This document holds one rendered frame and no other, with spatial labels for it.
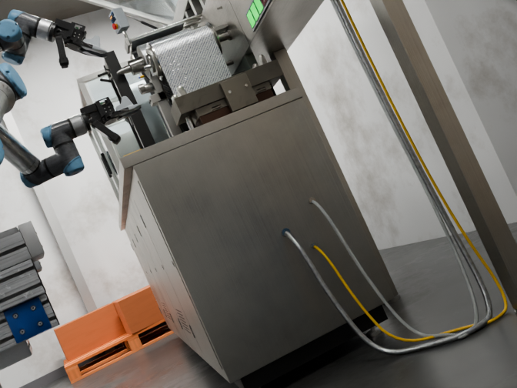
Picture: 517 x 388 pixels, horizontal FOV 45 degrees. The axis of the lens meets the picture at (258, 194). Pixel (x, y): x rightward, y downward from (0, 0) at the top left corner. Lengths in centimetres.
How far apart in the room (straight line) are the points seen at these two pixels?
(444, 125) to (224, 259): 80
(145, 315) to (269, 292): 298
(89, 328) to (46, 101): 214
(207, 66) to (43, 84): 386
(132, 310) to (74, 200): 138
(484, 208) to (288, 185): 67
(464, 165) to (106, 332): 401
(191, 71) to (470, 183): 115
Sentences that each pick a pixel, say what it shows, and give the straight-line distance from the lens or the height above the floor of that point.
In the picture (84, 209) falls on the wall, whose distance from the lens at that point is 588.
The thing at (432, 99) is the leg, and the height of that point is 64.
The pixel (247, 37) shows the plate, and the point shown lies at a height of 117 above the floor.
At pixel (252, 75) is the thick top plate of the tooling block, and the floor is 101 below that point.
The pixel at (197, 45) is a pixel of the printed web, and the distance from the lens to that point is 245.
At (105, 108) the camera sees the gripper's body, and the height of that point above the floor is 113.
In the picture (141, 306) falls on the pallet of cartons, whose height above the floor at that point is 29.
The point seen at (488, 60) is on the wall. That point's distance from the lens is 337.
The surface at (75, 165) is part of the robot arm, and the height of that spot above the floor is 97.
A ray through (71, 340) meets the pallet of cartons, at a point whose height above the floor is 27.
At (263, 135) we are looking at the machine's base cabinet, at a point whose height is 79.
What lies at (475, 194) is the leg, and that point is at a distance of 179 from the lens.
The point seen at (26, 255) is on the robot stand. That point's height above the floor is 70.
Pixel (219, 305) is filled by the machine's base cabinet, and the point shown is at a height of 34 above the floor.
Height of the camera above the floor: 54
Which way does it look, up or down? 2 degrees up
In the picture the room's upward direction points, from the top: 24 degrees counter-clockwise
